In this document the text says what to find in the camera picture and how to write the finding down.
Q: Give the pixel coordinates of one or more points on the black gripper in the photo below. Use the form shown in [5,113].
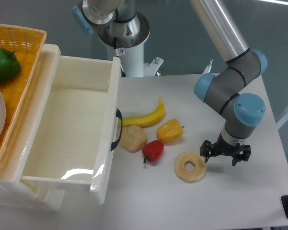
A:
[237,152]

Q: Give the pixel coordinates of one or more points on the beige ring donut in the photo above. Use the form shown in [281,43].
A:
[190,167]

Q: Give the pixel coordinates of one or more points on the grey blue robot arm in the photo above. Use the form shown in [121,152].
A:
[242,111]

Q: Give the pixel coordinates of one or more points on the yellow bell pepper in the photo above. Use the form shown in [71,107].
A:
[170,131]

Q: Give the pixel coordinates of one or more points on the red bell pepper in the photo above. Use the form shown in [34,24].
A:
[152,151]

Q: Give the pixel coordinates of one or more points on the yellow banana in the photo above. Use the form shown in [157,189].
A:
[146,120]

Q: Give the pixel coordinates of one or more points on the beige cream puff pastry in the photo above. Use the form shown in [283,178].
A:
[133,138]

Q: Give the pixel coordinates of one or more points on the white plastic drawer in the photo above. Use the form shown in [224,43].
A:
[71,148]

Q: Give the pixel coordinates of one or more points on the white drawer cabinet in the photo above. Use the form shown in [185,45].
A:
[15,191]

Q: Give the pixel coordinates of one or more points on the orange woven basket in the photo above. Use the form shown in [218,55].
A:
[27,44]

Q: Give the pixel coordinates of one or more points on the green bell pepper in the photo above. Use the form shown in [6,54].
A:
[9,65]

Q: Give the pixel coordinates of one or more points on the white table clamp bracket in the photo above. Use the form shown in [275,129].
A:
[208,67]

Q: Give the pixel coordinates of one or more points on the black drawer handle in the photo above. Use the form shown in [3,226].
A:
[119,127]

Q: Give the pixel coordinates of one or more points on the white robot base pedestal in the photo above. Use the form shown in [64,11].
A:
[126,40]

